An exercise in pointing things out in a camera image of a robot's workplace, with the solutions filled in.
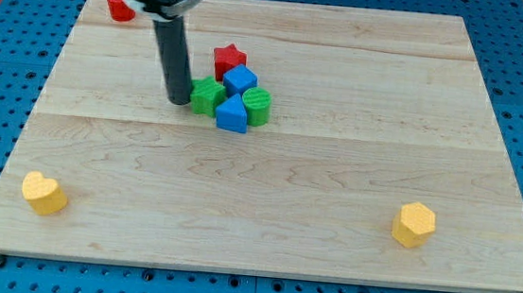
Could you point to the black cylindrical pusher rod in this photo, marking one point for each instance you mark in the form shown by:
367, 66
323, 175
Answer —
172, 46

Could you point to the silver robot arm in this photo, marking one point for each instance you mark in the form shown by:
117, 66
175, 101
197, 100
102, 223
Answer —
162, 10

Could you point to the yellow heart block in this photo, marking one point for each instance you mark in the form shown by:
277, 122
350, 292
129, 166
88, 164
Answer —
43, 195

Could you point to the red block top left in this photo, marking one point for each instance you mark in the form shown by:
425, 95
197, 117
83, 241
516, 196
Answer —
119, 11

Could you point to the red star block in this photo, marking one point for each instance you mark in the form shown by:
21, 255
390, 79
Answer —
227, 58

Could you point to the green star block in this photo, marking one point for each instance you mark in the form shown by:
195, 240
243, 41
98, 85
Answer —
207, 94

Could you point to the blue cube block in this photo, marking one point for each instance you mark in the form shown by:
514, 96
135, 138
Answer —
239, 79

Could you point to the blue triangle block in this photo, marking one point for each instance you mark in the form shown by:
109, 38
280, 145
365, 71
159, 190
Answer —
231, 115

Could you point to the green cylinder block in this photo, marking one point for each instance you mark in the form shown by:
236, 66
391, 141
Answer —
257, 104

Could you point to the wooden board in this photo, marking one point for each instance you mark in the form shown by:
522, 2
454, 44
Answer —
371, 109

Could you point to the yellow hexagon block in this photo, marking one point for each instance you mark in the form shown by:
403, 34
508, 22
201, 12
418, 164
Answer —
413, 225

